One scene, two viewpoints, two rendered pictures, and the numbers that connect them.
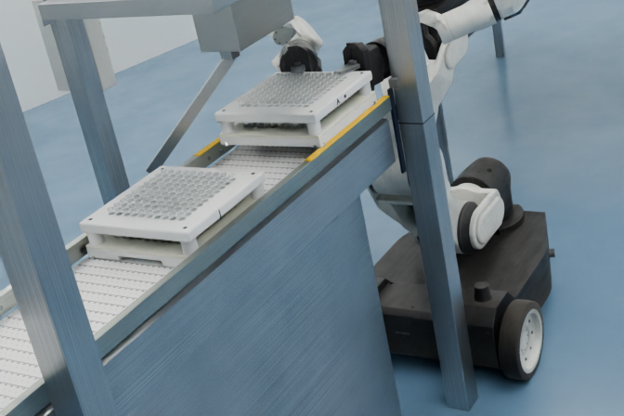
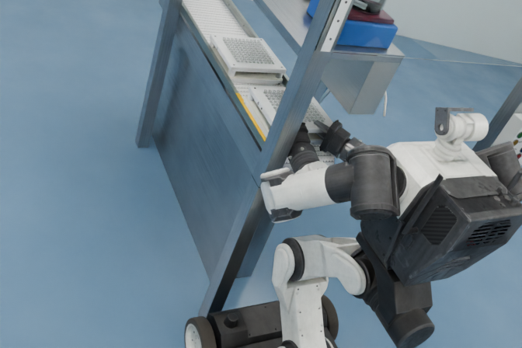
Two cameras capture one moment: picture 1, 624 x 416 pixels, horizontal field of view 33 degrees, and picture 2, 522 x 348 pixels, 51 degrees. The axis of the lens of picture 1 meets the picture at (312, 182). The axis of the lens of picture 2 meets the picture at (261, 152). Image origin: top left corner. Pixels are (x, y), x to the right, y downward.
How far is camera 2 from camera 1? 3.05 m
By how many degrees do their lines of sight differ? 91
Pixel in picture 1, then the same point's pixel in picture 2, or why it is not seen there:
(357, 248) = (241, 180)
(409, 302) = (271, 310)
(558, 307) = not seen: outside the picture
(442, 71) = (327, 254)
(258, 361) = (205, 120)
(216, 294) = (200, 60)
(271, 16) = (339, 90)
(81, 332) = not seen: outside the picture
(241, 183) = (229, 59)
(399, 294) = not seen: hidden behind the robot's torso
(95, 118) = not seen: hidden behind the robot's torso
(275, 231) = (216, 84)
